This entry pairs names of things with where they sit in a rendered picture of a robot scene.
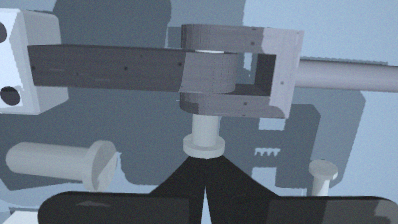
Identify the dark grey flat bar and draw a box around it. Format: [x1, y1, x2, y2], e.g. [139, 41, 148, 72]
[27, 44, 239, 94]

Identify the grey metal plate with four holes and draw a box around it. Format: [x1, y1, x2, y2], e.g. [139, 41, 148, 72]
[0, 8, 69, 115]

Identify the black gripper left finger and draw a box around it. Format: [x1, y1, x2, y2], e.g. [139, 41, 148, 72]
[37, 156, 207, 224]

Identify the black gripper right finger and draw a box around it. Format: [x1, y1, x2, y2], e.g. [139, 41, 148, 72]
[205, 155, 398, 224]

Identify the grey headed pin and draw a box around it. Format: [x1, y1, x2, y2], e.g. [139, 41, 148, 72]
[6, 140, 117, 192]
[183, 114, 225, 159]
[309, 160, 338, 196]

